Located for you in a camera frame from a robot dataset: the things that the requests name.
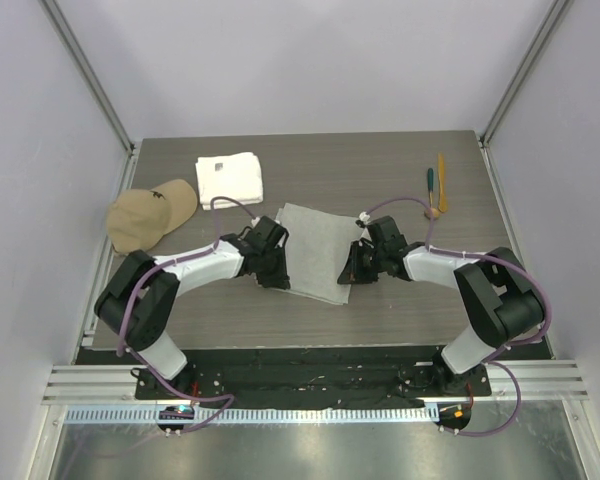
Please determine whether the right aluminium frame post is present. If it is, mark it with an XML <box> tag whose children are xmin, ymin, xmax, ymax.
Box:
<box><xmin>479</xmin><ymin>0</ymin><xmax>573</xmax><ymax>149</ymax></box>

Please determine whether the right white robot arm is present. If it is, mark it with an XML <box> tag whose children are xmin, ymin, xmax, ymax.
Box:
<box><xmin>337</xmin><ymin>212</ymin><xmax>549</xmax><ymax>395</ymax></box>

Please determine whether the grey cloth napkin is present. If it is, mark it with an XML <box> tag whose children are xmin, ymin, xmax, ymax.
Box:
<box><xmin>276</xmin><ymin>203</ymin><xmax>362</xmax><ymax>305</ymax></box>

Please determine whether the tan baseball cap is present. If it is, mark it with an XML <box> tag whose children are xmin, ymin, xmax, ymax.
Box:
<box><xmin>106</xmin><ymin>179</ymin><xmax>198</xmax><ymax>255</ymax></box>

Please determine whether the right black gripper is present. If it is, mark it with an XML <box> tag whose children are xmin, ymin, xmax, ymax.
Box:
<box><xmin>339</xmin><ymin>241</ymin><xmax>386</xmax><ymax>285</ymax></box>

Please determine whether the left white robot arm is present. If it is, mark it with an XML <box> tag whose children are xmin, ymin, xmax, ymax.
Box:
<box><xmin>94</xmin><ymin>216</ymin><xmax>290</xmax><ymax>399</ymax></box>

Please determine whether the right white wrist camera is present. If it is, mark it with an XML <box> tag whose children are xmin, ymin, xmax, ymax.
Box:
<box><xmin>355</xmin><ymin>212</ymin><xmax>371</xmax><ymax>240</ymax></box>

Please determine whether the white folded towel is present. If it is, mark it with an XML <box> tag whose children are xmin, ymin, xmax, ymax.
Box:
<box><xmin>195</xmin><ymin>152</ymin><xmax>264</xmax><ymax>210</ymax></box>

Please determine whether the aluminium frame post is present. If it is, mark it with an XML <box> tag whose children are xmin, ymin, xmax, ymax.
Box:
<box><xmin>479</xmin><ymin>0</ymin><xmax>573</xmax><ymax>149</ymax></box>
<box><xmin>40</xmin><ymin>0</ymin><xmax>137</xmax><ymax>153</ymax></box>

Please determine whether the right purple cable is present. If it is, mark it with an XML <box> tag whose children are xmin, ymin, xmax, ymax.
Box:
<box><xmin>362</xmin><ymin>195</ymin><xmax>553</xmax><ymax>436</ymax></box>

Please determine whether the yellow wooden knife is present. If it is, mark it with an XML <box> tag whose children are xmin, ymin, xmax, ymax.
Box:
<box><xmin>438</xmin><ymin>153</ymin><xmax>448</xmax><ymax>213</ymax></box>

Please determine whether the perforated cable duct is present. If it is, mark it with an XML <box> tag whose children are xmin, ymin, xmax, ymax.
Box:
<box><xmin>64</xmin><ymin>404</ymin><xmax>439</xmax><ymax>425</ymax></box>

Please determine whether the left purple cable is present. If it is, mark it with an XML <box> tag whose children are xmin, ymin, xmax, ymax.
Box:
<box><xmin>115</xmin><ymin>195</ymin><xmax>261</xmax><ymax>435</ymax></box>

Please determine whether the green handled wooden spoon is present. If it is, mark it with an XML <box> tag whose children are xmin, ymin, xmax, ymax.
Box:
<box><xmin>425</xmin><ymin>168</ymin><xmax>440</xmax><ymax>219</ymax></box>

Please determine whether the left aluminium frame post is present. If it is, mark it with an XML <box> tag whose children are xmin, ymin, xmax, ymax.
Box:
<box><xmin>40</xmin><ymin>0</ymin><xmax>137</xmax><ymax>153</ymax></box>

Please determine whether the purple cable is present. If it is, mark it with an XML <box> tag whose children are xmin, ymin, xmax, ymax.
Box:
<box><xmin>115</xmin><ymin>195</ymin><xmax>261</xmax><ymax>435</ymax></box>
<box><xmin>362</xmin><ymin>195</ymin><xmax>553</xmax><ymax>436</ymax></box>

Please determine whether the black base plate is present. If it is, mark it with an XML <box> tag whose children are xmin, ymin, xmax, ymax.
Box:
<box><xmin>132</xmin><ymin>346</ymin><xmax>492</xmax><ymax>410</ymax></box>

